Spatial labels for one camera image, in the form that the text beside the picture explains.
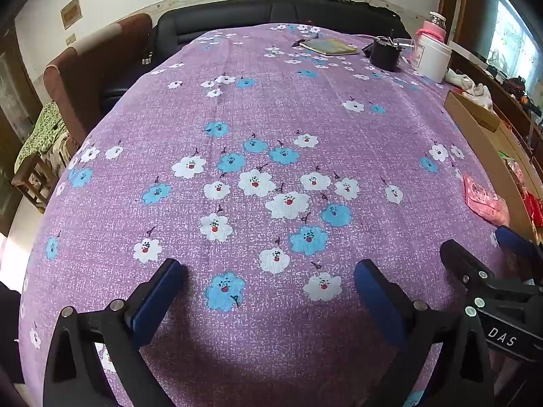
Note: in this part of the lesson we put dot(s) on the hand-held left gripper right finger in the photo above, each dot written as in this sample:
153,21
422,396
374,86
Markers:
377,305

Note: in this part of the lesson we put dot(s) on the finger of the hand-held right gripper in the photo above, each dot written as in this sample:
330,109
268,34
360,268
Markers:
515,241
462,260

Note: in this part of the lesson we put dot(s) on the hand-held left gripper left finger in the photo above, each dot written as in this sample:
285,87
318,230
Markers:
161,296

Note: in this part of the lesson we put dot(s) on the cardboard box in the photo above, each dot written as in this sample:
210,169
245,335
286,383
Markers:
475,135

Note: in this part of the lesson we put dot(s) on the pink printed snack packet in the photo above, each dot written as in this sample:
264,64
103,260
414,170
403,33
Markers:
483,199

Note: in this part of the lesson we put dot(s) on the plain pink snack packet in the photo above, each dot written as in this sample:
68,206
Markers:
515,174

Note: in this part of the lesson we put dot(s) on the white sock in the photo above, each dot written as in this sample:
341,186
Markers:
458,78
481,95

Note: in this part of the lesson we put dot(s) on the wooden stool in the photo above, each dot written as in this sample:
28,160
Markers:
32,182

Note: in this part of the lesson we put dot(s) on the purple floral tablecloth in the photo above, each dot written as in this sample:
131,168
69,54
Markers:
271,135

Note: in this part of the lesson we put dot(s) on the white plastic jar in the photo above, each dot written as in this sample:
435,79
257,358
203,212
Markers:
432,61

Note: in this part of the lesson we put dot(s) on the green patterned cloth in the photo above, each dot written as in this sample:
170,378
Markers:
40,135

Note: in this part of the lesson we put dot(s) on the window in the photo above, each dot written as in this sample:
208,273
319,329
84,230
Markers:
509,34

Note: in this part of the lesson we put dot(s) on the black cup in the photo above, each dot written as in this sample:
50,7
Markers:
384,57

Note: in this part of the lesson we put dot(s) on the clear plastic cup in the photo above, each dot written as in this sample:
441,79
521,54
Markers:
408,48

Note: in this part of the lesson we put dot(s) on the brown armchair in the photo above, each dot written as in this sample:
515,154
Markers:
85,76

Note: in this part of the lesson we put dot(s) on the yellow green notebook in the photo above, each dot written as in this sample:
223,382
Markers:
335,46

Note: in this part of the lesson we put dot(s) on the black pen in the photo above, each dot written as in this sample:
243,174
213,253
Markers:
302,43

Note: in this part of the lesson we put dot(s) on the black leather sofa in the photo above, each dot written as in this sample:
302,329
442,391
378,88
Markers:
220,17

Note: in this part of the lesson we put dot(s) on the wooden door frame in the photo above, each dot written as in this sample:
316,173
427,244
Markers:
452,0

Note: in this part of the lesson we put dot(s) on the wall socket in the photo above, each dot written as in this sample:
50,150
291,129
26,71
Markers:
71,39

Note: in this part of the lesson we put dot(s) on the small wall plaque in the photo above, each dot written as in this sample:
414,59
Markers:
71,13

